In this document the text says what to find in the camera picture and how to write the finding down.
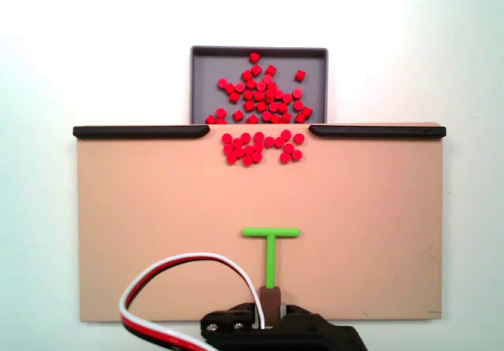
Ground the green T pusher brown handle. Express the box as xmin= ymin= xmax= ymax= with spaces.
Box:
xmin=241 ymin=227 xmax=302 ymax=327

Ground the black foam rail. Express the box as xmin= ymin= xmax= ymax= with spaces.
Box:
xmin=308 ymin=124 xmax=447 ymax=139
xmin=72 ymin=125 xmax=211 ymax=139

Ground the beige flat board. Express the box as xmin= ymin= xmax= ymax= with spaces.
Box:
xmin=76 ymin=121 xmax=444 ymax=323

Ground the red white black servo cable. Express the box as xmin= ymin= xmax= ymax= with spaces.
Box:
xmin=119 ymin=251 xmax=265 ymax=351

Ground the grey rectangular tray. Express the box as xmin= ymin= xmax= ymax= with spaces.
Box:
xmin=189 ymin=45 xmax=329 ymax=125

